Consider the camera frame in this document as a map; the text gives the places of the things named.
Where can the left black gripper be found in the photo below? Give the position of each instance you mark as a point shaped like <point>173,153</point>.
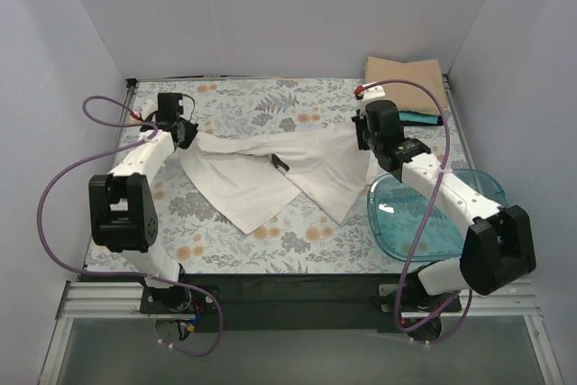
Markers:
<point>186,133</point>

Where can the folded teal t shirt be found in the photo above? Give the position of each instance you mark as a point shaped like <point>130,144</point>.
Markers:
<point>417,117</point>

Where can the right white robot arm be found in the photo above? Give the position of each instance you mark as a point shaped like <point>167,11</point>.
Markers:
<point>498,243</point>

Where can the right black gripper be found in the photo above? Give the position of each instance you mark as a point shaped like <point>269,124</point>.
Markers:
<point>361,133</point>

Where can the teal transparent plastic bin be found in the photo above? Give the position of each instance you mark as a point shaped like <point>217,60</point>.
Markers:
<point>396,210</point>

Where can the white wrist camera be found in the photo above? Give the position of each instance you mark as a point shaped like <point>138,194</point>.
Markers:
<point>368,95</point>
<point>147,108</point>

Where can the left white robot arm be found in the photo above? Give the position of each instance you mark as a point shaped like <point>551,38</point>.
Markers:
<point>122,213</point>

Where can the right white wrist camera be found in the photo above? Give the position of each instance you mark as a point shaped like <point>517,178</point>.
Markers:
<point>368,95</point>

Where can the floral patterned table mat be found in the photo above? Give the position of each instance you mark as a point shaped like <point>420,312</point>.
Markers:
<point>251,180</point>

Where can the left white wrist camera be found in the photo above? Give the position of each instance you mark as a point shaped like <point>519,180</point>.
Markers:
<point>147,108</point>

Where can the white printed t shirt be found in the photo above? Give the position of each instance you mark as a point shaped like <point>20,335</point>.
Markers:
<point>250,180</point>

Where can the folded black t shirt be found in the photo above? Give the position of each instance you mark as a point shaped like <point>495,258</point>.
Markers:
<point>424,123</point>

